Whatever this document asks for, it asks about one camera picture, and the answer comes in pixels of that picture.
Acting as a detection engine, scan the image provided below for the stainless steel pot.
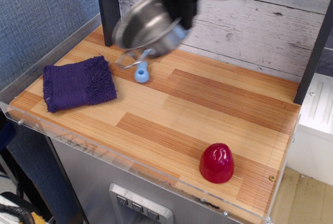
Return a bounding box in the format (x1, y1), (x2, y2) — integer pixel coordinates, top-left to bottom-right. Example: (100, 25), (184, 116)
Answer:
(112, 0), (188, 69)

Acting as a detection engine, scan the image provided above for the blue grey plastic spoon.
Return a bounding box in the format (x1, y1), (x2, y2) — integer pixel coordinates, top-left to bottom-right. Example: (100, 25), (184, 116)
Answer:
(134, 62), (149, 83)

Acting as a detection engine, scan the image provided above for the purple folded towel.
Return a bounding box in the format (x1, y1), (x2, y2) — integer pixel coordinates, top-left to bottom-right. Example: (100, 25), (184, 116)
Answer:
(43, 56), (117, 113)

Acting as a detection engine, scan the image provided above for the white ribbed appliance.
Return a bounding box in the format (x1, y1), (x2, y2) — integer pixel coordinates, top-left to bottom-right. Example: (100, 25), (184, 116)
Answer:
(286, 73), (332, 185)

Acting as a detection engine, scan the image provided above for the stainless steel cabinet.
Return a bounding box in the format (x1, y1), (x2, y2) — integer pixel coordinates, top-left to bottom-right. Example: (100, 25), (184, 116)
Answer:
(48, 138), (235, 223)

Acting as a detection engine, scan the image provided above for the clear acrylic front guard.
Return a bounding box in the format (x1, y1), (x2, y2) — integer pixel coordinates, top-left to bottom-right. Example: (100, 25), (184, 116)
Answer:
(1, 98), (290, 223)

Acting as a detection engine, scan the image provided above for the silver button control panel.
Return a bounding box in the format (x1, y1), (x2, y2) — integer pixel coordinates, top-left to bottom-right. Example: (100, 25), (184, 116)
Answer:
(109, 183), (174, 223)

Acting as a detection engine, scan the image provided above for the black left upright post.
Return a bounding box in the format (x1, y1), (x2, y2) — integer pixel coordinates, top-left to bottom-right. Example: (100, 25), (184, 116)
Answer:
(98, 0), (121, 47)

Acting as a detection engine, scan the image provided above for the black upright post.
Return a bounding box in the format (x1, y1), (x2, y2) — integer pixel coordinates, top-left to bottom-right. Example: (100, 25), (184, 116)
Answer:
(293, 0), (332, 105)
(98, 0), (121, 47)

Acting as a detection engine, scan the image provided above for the black right upright post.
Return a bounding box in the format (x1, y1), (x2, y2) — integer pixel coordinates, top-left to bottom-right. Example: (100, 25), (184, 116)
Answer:
(293, 0), (332, 105)

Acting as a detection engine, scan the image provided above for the black cable bundle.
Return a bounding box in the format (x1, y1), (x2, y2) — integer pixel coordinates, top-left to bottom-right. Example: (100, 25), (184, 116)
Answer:
(0, 203), (45, 224)

